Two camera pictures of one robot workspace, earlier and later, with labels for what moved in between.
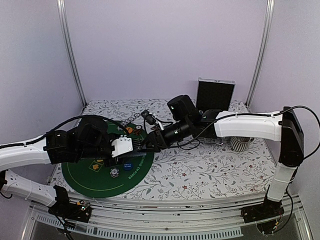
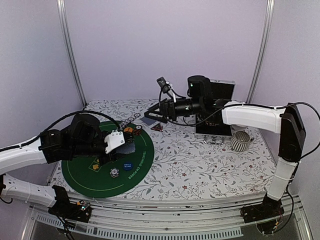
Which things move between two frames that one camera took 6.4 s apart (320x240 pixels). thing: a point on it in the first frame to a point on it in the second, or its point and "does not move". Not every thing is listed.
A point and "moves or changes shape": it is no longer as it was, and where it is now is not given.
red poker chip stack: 137,130 does not move
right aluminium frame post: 263,45 does not move
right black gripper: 157,138 to 167,109
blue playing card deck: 136,153 moves or changes shape
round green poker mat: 90,177 does not move
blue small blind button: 127,166 does not move
